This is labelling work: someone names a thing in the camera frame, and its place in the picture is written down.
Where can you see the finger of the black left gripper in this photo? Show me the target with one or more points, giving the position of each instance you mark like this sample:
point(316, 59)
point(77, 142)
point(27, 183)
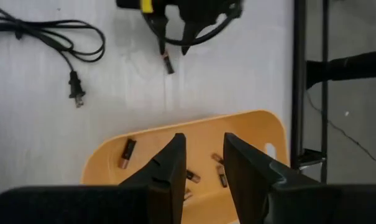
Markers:
point(162, 34)
point(189, 39)

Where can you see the tan wooden box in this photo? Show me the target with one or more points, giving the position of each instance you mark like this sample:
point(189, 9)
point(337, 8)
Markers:
point(206, 130)

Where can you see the black padded bar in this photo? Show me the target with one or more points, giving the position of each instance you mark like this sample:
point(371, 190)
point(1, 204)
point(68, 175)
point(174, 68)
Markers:
point(346, 68)

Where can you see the black copper cylindrical battery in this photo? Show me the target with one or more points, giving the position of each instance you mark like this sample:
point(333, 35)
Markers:
point(127, 154)
point(168, 63)
point(217, 158)
point(194, 176)
point(222, 176)

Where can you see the black metal table frame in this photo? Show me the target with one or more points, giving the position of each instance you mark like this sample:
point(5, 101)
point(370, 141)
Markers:
point(298, 77)

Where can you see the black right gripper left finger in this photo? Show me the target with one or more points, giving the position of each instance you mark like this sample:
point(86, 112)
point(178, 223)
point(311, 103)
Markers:
point(169, 174)

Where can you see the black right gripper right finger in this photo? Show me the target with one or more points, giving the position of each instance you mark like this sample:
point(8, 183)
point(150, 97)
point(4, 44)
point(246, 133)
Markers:
point(250, 180)

